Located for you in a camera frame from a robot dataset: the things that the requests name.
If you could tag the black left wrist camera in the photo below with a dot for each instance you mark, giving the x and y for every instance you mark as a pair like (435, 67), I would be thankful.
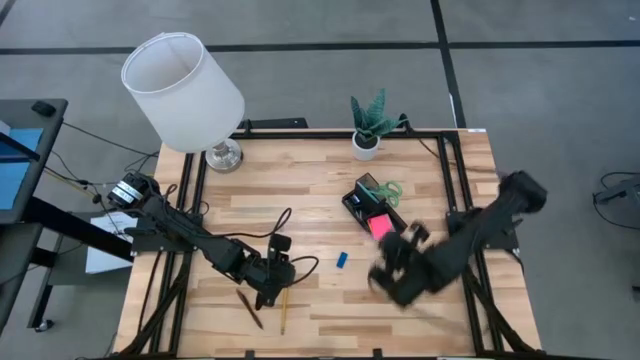
(280, 243)

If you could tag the pink rainbow sticky note pad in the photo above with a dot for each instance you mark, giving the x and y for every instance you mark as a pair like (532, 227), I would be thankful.
(381, 226)

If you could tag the blue eraser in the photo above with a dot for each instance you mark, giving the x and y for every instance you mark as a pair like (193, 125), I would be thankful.
(342, 260)

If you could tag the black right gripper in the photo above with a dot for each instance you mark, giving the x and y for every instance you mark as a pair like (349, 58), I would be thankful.
(415, 272)

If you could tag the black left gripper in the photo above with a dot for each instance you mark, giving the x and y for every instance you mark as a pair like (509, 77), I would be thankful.
(270, 275)

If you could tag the black mesh desk organizer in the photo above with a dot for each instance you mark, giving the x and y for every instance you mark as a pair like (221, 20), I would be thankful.
(357, 210)

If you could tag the black side desk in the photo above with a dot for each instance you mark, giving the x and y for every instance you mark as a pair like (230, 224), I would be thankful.
(50, 215)

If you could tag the black aluminium table frame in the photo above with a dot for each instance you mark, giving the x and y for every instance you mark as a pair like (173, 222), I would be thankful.
(452, 170)

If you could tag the black computer mouse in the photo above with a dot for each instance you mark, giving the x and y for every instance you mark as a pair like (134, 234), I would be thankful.
(43, 108)

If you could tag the brown pencil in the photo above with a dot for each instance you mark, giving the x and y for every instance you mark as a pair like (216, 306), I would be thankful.
(250, 310)

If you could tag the yellow pencil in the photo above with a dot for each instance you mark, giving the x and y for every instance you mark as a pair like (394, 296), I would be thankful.
(284, 310)

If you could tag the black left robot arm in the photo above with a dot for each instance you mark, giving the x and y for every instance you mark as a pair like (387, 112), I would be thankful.
(200, 240)

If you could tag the blue screen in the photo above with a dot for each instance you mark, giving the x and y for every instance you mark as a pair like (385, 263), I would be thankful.
(17, 170)

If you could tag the snake plant in white pot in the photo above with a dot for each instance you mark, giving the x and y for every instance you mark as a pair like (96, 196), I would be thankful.
(366, 147)

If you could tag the white paper sheet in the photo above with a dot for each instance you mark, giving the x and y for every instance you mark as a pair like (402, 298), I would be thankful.
(105, 250)

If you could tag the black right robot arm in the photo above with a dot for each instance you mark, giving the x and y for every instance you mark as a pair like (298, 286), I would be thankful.
(480, 235)

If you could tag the white shade table lamp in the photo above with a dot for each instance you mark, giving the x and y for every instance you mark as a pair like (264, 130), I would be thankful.
(180, 90)

